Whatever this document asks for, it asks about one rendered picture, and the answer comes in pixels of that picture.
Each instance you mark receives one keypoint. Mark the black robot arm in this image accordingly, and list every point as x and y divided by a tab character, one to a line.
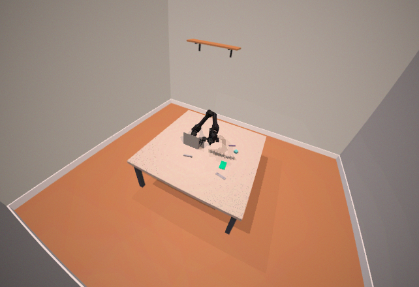
212	131

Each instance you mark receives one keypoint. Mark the green flat domino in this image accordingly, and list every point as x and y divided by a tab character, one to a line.
222	165

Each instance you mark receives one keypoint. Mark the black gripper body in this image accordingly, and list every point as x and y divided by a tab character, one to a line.
205	138

